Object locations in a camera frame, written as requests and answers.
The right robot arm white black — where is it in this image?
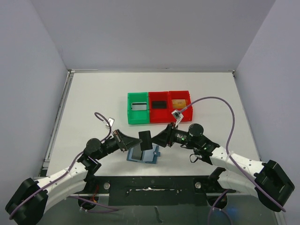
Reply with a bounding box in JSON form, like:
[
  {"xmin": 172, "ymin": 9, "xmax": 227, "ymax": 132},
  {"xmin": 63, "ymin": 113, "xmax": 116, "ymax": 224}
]
[{"xmin": 151, "ymin": 123, "xmax": 295, "ymax": 212}]

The blue leather card holder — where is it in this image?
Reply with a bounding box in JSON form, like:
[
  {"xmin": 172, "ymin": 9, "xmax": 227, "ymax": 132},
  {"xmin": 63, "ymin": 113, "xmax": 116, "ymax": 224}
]
[{"xmin": 127, "ymin": 144, "xmax": 160, "ymax": 164}]

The red plastic bin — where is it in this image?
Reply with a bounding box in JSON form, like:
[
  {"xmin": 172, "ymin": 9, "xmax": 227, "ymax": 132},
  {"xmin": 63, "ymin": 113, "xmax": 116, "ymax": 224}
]
[
  {"xmin": 148, "ymin": 91, "xmax": 175, "ymax": 124},
  {"xmin": 169, "ymin": 90, "xmax": 193, "ymax": 122}
]

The middle red plastic bin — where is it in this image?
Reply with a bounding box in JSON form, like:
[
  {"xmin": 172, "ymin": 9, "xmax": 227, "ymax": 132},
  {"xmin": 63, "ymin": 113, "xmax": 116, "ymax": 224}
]
[{"xmin": 148, "ymin": 91, "xmax": 175, "ymax": 124}]

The silver card in green bin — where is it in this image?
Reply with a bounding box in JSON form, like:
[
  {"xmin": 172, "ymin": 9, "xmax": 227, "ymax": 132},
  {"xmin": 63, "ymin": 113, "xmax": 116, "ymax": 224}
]
[{"xmin": 131, "ymin": 102, "xmax": 148, "ymax": 111}]

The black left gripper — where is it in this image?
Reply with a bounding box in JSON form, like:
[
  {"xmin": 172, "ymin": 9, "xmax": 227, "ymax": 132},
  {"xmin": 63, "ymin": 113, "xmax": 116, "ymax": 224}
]
[{"xmin": 96, "ymin": 129, "xmax": 143, "ymax": 160}]

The dark grey credit card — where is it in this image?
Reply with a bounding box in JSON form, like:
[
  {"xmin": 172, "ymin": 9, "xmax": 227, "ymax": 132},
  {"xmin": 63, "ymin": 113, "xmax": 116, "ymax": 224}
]
[{"xmin": 131, "ymin": 146, "xmax": 143, "ymax": 161}]

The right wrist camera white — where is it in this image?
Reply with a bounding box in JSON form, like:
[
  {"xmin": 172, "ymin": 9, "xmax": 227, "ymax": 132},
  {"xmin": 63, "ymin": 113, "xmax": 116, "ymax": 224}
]
[{"xmin": 172, "ymin": 109, "xmax": 184, "ymax": 127}]

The aluminium rail left edge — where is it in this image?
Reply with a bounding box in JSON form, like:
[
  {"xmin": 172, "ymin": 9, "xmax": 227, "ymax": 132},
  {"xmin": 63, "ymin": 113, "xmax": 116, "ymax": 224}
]
[{"xmin": 42, "ymin": 70, "xmax": 74, "ymax": 170}]

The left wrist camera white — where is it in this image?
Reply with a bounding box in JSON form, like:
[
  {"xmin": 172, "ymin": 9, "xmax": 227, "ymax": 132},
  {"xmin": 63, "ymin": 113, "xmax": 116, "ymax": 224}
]
[{"xmin": 105, "ymin": 117, "xmax": 115, "ymax": 129}]

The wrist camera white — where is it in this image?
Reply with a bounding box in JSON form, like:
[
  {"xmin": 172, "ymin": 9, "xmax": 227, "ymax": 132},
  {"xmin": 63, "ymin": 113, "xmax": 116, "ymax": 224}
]
[
  {"xmin": 105, "ymin": 117, "xmax": 115, "ymax": 129},
  {"xmin": 172, "ymin": 109, "xmax": 184, "ymax": 127}
]

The right red plastic bin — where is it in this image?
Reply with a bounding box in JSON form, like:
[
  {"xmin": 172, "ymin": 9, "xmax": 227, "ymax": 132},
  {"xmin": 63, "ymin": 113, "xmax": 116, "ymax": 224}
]
[{"xmin": 169, "ymin": 90, "xmax": 193, "ymax": 122}]

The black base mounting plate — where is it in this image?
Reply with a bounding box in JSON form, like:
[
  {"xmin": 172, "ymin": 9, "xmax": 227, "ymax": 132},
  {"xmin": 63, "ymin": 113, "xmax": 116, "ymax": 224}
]
[{"xmin": 77, "ymin": 175, "xmax": 224, "ymax": 206}]

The black card in red bin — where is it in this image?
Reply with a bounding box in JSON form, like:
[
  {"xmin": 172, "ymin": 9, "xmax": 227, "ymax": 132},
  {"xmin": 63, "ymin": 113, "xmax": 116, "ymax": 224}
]
[{"xmin": 151, "ymin": 101, "xmax": 167, "ymax": 109}]

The gold card in red bin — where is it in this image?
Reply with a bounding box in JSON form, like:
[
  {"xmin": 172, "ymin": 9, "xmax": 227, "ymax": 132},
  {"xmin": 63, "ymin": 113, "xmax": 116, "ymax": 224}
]
[{"xmin": 172, "ymin": 99, "xmax": 187, "ymax": 109}]

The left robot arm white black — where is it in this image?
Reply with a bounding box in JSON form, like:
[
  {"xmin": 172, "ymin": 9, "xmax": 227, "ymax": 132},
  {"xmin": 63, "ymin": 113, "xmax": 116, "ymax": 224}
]
[{"xmin": 5, "ymin": 129, "xmax": 142, "ymax": 225}]

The green plastic bin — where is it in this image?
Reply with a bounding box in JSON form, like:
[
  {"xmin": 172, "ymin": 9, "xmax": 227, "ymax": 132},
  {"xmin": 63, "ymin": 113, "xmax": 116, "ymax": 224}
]
[{"xmin": 127, "ymin": 92, "xmax": 150, "ymax": 125}]

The black credit card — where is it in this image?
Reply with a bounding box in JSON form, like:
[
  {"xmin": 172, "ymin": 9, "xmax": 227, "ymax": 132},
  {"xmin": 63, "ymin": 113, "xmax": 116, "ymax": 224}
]
[{"xmin": 138, "ymin": 130, "xmax": 152, "ymax": 151}]

